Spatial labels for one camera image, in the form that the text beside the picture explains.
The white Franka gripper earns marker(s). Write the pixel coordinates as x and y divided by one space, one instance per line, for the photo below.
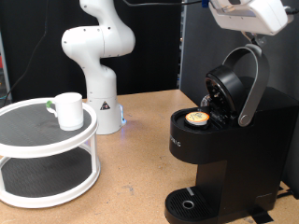
264 21

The white coffee pod orange lid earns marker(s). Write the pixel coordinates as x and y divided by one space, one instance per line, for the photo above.
197 117

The black Keurig coffee machine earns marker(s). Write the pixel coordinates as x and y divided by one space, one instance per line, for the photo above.
249 155

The black Keurig drip tray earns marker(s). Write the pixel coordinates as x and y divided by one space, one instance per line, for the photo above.
177 199

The grey backdrop curtain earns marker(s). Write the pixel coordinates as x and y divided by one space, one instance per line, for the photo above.
211 46

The black backdrop curtain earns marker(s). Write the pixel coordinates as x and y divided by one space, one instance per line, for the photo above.
155 46

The white two-tier turntable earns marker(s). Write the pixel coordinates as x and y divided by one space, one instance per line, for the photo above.
31 124

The grey shelf edge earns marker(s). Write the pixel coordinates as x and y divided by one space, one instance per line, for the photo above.
3 77

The blue-mounted wrist camera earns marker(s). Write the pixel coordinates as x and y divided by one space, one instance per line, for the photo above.
204 3

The metal curtain frame post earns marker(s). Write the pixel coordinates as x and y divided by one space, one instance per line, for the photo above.
182 31

